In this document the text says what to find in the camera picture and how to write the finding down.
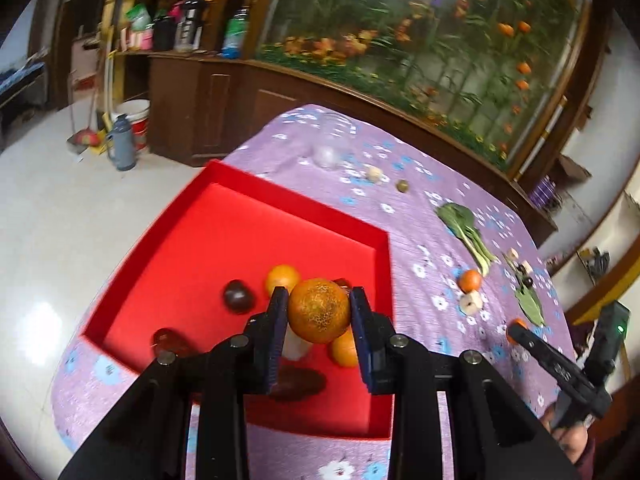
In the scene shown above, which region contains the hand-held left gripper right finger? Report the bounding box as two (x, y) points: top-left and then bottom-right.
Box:
(351, 287), (583, 480)

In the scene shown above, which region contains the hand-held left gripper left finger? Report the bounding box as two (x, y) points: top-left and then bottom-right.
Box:
(57, 287), (290, 480)

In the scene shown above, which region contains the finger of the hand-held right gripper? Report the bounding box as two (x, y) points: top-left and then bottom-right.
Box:
(510, 325), (612, 413)

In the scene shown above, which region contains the white cylinder piece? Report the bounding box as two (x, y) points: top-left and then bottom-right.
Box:
(281, 325), (313, 362)

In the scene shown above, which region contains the dark brown date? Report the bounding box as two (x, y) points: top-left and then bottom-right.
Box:
(270, 367), (327, 403)

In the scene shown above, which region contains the small orange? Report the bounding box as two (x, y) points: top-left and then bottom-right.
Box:
(506, 317), (530, 345)

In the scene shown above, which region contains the red box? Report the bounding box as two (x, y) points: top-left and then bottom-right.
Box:
(80, 159), (396, 442)

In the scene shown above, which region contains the person's right hand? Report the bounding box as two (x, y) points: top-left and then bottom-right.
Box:
(542, 402), (596, 471)

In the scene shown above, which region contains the large green leaf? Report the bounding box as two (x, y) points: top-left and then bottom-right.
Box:
(512, 285), (547, 326)

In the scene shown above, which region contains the purple floral tablecloth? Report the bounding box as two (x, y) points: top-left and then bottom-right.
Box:
(50, 104), (581, 480)

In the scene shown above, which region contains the green bok choy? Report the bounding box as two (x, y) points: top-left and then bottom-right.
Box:
(436, 202), (493, 265)
(457, 217), (499, 263)

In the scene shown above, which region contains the cardboard box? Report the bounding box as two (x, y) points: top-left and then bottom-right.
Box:
(555, 154), (593, 183)

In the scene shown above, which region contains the clear plastic cup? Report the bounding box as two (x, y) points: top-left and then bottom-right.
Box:
(312, 112), (358, 171)

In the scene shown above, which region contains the white pole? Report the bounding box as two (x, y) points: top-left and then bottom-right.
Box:
(517, 95), (568, 178)

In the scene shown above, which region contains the wooden cabinet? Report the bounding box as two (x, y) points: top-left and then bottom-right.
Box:
(147, 52), (558, 246)

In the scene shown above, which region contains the blue grey thermos flask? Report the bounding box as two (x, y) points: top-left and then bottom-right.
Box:
(109, 114), (138, 172)

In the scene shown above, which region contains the white plastic bucket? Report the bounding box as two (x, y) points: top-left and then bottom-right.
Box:
(111, 99), (151, 153)

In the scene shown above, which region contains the large water bottle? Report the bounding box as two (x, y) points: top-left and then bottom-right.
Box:
(221, 7), (251, 59)

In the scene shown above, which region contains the yellow pole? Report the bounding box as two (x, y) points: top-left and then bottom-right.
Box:
(97, 0), (131, 126)

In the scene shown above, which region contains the black container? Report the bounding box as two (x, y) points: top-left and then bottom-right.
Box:
(152, 16), (177, 52)

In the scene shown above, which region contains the black silver thermos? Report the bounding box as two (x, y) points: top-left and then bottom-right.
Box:
(174, 0), (208, 53)

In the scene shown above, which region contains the pink container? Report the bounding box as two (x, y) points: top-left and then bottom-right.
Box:
(125, 27), (153, 51)

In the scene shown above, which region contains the green bag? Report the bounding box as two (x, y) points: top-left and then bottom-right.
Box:
(125, 4), (152, 31)

